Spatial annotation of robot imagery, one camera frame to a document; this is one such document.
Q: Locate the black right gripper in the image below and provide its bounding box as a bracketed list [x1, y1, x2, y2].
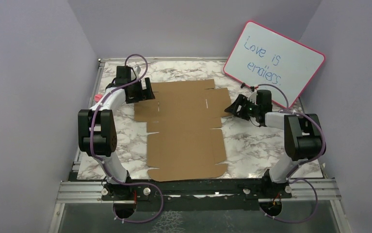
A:
[225, 94, 260, 121]

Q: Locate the brown cardboard box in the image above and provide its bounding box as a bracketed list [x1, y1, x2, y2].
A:
[134, 79, 231, 182]

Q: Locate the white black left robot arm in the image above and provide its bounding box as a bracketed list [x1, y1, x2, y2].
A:
[78, 65, 155, 200]

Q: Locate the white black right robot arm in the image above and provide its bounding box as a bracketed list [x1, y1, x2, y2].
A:
[225, 90, 326, 198]

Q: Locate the pink capped small bottle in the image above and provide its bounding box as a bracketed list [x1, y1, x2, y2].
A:
[94, 94, 103, 102]

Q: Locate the pink framed whiteboard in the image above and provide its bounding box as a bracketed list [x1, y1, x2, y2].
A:
[223, 21, 325, 107]

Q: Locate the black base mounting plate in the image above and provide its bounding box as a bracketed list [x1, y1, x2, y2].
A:
[68, 172, 294, 213]

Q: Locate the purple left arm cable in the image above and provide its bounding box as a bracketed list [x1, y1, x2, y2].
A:
[89, 53, 165, 224]

